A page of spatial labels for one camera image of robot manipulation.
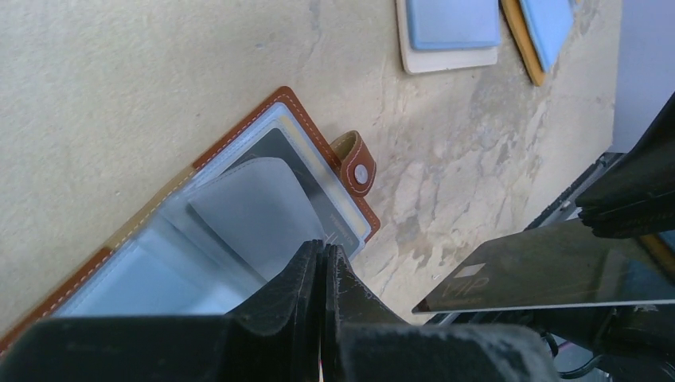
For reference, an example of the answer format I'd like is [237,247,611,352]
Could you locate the blue card white tray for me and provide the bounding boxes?
[396,0,501,75]

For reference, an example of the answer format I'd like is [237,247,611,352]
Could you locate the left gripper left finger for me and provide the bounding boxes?
[1,240,323,381]

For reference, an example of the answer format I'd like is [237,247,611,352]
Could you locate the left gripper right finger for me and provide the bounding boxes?
[322,244,559,381]

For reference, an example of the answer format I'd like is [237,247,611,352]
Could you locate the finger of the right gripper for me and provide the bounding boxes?
[576,97,674,239]

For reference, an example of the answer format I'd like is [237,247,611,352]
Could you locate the black VIP card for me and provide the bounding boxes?
[412,219,674,314]

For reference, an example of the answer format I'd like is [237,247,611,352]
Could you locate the tan leather card holder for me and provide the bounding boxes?
[1,87,380,355]

